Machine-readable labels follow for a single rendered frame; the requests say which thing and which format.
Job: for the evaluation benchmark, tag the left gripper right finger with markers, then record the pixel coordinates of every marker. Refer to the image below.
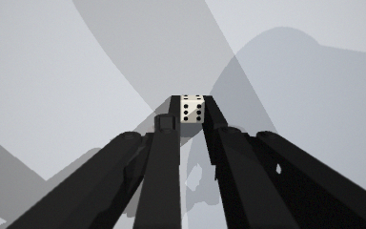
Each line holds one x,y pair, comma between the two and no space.
307,194

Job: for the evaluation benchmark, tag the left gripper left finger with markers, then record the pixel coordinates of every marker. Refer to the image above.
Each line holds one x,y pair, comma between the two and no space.
96,194

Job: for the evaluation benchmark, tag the white die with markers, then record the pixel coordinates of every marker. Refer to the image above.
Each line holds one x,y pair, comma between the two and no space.
192,109

